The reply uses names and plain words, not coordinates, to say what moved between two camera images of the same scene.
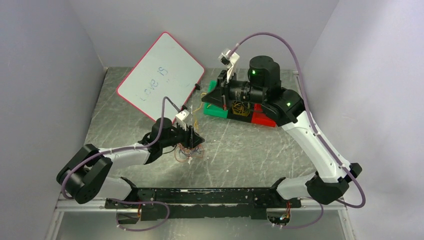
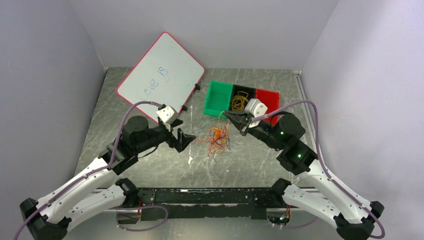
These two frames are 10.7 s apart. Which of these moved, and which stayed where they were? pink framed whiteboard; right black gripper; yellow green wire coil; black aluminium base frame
Moved: right black gripper
Stayed: pink framed whiteboard; black aluminium base frame; yellow green wire coil
